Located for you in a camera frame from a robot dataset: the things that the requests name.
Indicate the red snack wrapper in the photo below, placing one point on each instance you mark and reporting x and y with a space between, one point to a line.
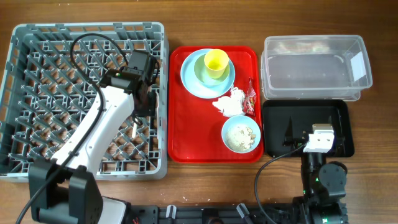
250 100

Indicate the red plastic serving tray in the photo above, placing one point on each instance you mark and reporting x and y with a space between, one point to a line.
194 124

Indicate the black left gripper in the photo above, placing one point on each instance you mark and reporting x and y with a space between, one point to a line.
150 108

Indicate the black plastic tray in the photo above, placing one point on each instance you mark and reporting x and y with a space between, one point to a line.
305 113

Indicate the rice and food scraps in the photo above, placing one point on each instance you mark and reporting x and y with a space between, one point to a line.
240 138

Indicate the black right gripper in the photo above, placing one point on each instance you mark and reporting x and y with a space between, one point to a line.
288 139

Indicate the grey plastic dishwasher rack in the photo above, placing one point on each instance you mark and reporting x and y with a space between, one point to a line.
45 95

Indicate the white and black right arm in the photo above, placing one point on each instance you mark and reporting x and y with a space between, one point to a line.
323 182

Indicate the light blue plate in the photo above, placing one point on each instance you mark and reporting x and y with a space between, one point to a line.
193 85

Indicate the mint green bowl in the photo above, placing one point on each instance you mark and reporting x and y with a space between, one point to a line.
201 73

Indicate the clear plastic waste bin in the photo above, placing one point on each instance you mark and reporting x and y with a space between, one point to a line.
313 67

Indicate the light blue rice bowl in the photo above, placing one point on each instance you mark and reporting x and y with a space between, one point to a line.
245 120

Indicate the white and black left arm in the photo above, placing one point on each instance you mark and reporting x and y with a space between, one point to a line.
63 189

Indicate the white label sticker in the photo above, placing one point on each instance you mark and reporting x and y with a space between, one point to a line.
358 66

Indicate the white tissue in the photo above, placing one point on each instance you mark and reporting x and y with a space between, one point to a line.
231 105

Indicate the yellow plastic cup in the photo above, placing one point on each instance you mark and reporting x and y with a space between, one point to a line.
216 61

